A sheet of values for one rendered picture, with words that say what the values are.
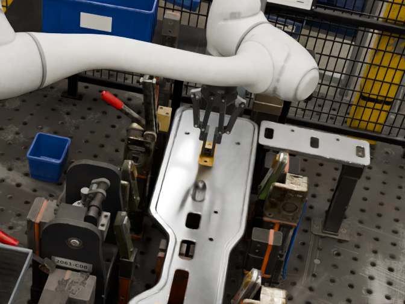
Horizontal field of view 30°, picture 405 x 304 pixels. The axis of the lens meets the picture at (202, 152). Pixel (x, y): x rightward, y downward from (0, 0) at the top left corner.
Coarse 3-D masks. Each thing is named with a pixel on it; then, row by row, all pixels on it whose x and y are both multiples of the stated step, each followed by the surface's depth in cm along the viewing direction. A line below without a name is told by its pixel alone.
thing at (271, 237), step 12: (252, 240) 169; (264, 240) 169; (276, 240) 169; (252, 252) 171; (264, 252) 170; (276, 252) 170; (252, 264) 173; (264, 264) 172; (276, 264) 175; (264, 276) 175
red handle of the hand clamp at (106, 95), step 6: (102, 96) 175; (108, 96) 175; (114, 96) 176; (108, 102) 175; (114, 102) 175; (120, 102) 176; (120, 108) 176; (126, 108) 177; (126, 114) 177; (132, 114) 177; (132, 120) 178; (138, 120) 178; (144, 120) 179; (144, 126) 179
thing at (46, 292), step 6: (42, 294) 137; (48, 294) 137; (54, 294) 137; (60, 294) 137; (66, 294) 137; (42, 300) 135; (48, 300) 136; (54, 300) 136; (60, 300) 136; (66, 300) 136
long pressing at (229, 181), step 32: (192, 128) 193; (256, 128) 197; (192, 160) 184; (224, 160) 185; (160, 192) 174; (224, 192) 177; (160, 224) 166; (224, 224) 169; (224, 256) 163; (160, 288) 153; (192, 288) 154; (224, 288) 156
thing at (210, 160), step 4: (208, 144) 185; (216, 144) 185; (208, 148) 182; (200, 152) 182; (204, 152) 181; (208, 152) 181; (200, 156) 181; (204, 156) 181; (208, 156) 181; (200, 160) 180; (208, 160) 180; (212, 160) 180; (204, 164) 179; (208, 164) 179; (212, 164) 180
